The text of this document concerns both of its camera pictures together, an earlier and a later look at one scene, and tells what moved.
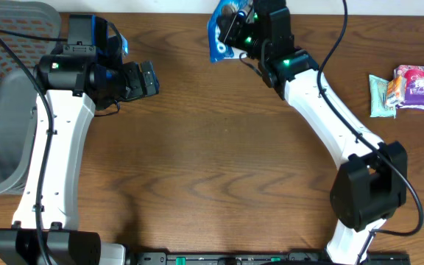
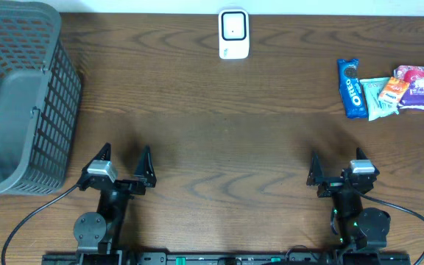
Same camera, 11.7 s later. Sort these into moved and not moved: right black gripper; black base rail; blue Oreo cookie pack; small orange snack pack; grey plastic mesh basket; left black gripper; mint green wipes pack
Moved: left black gripper; blue Oreo cookie pack; small orange snack pack; right black gripper; mint green wipes pack
Not moved: black base rail; grey plastic mesh basket
